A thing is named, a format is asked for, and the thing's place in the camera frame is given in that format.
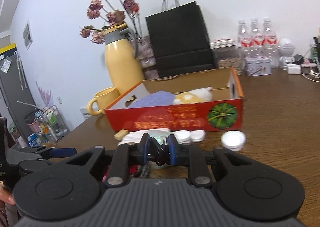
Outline white charger adapter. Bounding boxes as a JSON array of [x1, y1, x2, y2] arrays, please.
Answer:
[[287, 64, 301, 74]]

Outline water bottle left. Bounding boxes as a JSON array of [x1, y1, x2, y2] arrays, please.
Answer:
[[238, 20, 252, 60]]

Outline white bottle cap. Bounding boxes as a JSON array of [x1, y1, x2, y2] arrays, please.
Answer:
[[174, 130, 191, 145], [221, 131, 246, 152]]

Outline yellow thermos jug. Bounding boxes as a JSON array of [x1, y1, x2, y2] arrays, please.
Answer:
[[104, 24, 144, 94]]

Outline dried pink roses bouquet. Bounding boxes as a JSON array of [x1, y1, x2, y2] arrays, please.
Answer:
[[80, 0, 159, 79]]

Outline iridescent plastic bag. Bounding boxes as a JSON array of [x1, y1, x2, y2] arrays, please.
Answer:
[[147, 129, 171, 167]]

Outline red artificial rose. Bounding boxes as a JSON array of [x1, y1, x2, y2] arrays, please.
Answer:
[[130, 165, 143, 178]]

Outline small decorated tin box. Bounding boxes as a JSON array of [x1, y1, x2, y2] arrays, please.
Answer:
[[245, 57, 272, 77]]

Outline yellow plush toy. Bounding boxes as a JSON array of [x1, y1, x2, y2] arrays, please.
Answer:
[[172, 87, 213, 105]]

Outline purple drawstring pouch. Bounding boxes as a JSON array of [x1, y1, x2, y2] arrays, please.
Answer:
[[127, 91, 176, 109]]

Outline water bottle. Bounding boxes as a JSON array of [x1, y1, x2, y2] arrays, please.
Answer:
[[251, 18, 264, 57], [263, 18, 279, 68], [238, 20, 252, 60]]

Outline tan eraser block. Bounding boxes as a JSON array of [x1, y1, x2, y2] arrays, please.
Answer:
[[114, 129, 129, 141]]

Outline wire storage rack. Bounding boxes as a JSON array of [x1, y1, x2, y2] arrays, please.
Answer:
[[24, 105, 69, 144]]

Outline red cardboard box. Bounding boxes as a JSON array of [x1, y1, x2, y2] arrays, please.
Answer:
[[105, 68, 244, 132]]

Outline black paper bag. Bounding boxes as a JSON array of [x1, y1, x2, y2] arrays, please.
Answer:
[[146, 0, 218, 78]]

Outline clear seed container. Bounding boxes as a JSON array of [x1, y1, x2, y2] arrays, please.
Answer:
[[210, 38, 242, 76]]

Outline white robot figurine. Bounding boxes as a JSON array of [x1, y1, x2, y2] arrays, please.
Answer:
[[279, 38, 296, 70]]

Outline water bottle middle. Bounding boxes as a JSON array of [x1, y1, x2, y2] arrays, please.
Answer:
[[251, 18, 264, 57]]

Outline yellow ceramic mug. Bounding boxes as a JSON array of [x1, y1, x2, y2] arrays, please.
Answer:
[[87, 87, 120, 116]]

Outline water bottle right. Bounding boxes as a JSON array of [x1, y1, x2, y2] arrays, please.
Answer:
[[263, 18, 279, 68]]

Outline person's left hand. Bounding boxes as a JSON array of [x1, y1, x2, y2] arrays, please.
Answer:
[[0, 183, 15, 207]]

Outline white tangled cables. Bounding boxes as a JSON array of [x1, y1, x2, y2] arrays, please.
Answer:
[[301, 65, 320, 83]]

